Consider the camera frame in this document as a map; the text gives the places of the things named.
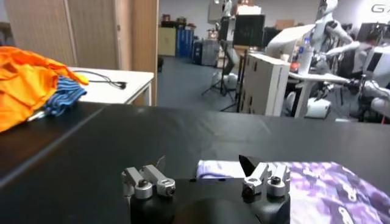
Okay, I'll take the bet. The white robot with black hand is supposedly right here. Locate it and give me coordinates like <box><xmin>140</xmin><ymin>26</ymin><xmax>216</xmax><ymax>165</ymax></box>
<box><xmin>285</xmin><ymin>77</ymin><xmax>371</xmax><ymax>119</ymax></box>

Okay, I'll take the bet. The white table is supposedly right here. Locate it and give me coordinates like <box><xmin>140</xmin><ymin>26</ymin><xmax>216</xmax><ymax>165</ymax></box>
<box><xmin>68</xmin><ymin>66</ymin><xmax>155</xmax><ymax>107</ymax></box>

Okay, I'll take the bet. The orange garment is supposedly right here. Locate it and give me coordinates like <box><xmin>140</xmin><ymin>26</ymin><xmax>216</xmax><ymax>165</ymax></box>
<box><xmin>0</xmin><ymin>45</ymin><xmax>90</xmax><ymax>133</ymax></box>

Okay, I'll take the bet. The tall white cardboard box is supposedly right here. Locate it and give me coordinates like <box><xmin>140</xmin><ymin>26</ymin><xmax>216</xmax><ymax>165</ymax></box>
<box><xmin>239</xmin><ymin>52</ymin><xmax>291</xmax><ymax>117</ymax></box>

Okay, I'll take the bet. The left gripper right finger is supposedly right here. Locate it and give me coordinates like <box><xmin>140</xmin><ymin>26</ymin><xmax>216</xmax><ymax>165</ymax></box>
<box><xmin>238</xmin><ymin>154</ymin><xmax>292</xmax><ymax>198</ymax></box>

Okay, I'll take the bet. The purple patterned garment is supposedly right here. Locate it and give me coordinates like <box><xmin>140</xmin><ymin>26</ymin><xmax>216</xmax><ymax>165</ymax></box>
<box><xmin>196</xmin><ymin>159</ymin><xmax>390</xmax><ymax>224</ymax></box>

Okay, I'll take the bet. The white curved cover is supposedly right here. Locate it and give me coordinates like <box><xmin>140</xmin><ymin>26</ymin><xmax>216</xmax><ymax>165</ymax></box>
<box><xmin>265</xmin><ymin>23</ymin><xmax>317</xmax><ymax>60</ymax></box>

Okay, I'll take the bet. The white humanoid robot dark screen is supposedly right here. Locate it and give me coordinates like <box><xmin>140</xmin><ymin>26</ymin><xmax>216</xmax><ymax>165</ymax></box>
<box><xmin>362</xmin><ymin>45</ymin><xmax>390</xmax><ymax>89</ymax></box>

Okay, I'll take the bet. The small white standing desk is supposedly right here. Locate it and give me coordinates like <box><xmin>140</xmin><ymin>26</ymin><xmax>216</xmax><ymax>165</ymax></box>
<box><xmin>288</xmin><ymin>71</ymin><xmax>351</xmax><ymax>119</ymax></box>

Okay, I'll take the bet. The yellow cabinet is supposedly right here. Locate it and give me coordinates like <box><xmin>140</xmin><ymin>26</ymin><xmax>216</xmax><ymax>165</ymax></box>
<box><xmin>157</xmin><ymin>27</ymin><xmax>177</xmax><ymax>57</ymax></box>

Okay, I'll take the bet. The white domed robot base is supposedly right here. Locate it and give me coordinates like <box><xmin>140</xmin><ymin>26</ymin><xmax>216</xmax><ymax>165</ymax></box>
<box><xmin>370</xmin><ymin>96</ymin><xmax>390</xmax><ymax>119</ymax></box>

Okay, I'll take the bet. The black topped side table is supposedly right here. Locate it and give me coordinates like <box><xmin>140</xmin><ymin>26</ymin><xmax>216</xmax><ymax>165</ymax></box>
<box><xmin>0</xmin><ymin>102</ymin><xmax>104</xmax><ymax>186</ymax></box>

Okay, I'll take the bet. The blue striped garment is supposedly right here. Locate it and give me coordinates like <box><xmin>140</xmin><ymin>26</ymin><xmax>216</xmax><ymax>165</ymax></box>
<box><xmin>27</xmin><ymin>75</ymin><xmax>88</xmax><ymax>122</ymax></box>

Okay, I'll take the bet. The clear bottle blue cap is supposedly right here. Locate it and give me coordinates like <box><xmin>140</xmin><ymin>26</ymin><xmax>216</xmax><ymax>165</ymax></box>
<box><xmin>300</xmin><ymin>37</ymin><xmax>313</xmax><ymax>54</ymax></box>

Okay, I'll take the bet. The black monitor on tripod stand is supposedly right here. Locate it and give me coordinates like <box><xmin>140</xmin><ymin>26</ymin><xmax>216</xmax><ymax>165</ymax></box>
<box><xmin>200</xmin><ymin>13</ymin><xmax>266</xmax><ymax>113</ymax></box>

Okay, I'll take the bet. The black cable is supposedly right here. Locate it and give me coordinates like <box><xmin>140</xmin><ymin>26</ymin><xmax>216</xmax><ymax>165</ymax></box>
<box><xmin>73</xmin><ymin>69</ymin><xmax>128</xmax><ymax>91</ymax></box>

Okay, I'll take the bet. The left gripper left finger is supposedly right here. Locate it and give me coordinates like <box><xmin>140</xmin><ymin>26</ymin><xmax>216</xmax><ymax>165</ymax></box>
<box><xmin>121</xmin><ymin>155</ymin><xmax>177</xmax><ymax>200</ymax></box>

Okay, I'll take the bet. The blue cabinet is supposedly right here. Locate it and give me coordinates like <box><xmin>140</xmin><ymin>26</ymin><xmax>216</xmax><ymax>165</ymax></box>
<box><xmin>175</xmin><ymin>29</ymin><xmax>195</xmax><ymax>58</ymax></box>

